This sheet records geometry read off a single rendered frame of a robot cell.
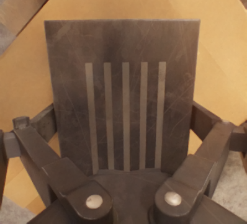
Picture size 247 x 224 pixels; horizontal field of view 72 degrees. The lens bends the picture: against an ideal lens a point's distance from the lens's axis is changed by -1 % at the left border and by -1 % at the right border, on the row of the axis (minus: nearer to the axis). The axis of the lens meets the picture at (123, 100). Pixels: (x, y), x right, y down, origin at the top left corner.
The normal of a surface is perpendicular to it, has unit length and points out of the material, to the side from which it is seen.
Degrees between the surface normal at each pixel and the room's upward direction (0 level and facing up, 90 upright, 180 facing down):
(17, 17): 0
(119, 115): 0
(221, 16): 23
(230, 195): 0
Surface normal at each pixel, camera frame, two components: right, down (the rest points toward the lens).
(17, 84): 0.03, 0.27
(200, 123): -1.00, 0.02
